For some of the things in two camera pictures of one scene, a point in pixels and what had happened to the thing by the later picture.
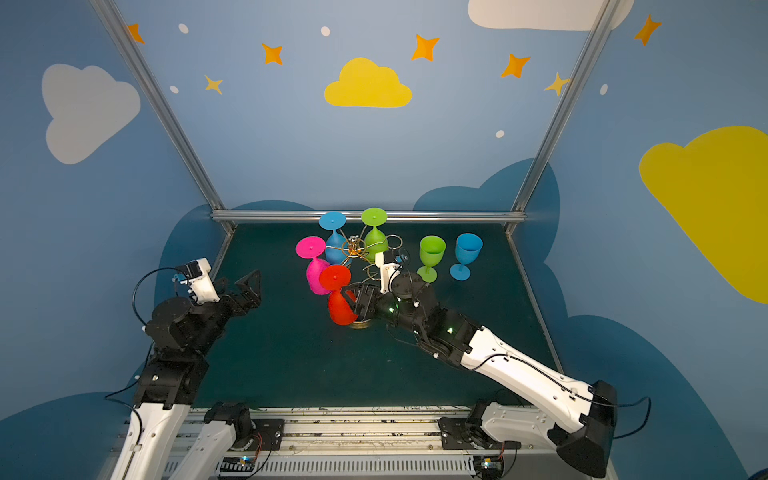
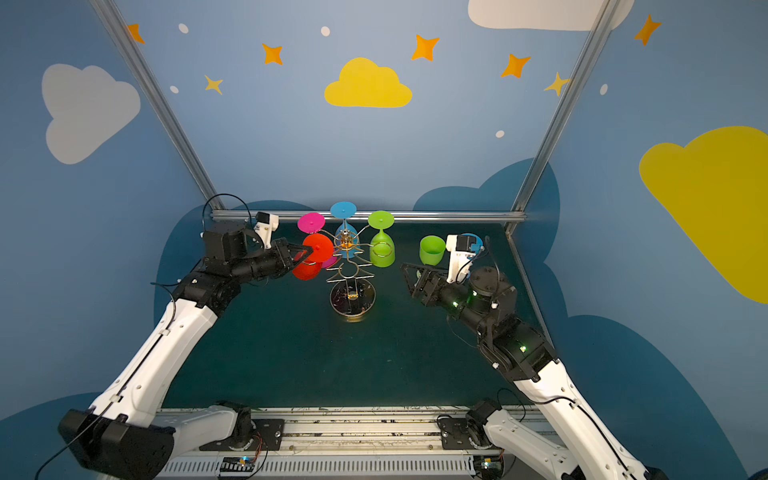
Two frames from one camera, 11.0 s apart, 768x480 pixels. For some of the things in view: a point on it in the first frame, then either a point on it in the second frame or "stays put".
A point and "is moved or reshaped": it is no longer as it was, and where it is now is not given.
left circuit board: x=236 y=466 stays put
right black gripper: x=367 y=299 -> x=425 y=285
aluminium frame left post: x=162 y=101 stays put
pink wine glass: x=311 y=247 -> x=313 y=223
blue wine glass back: x=336 y=246 -> x=347 y=239
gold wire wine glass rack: x=360 y=257 is moved or reshaped
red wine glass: x=336 y=278 -> x=322 y=251
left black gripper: x=233 y=295 -> x=284 y=256
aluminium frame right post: x=602 y=28 stays put
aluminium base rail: x=371 y=443 stays put
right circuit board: x=489 y=467 stays put
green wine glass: x=432 y=249 stays put
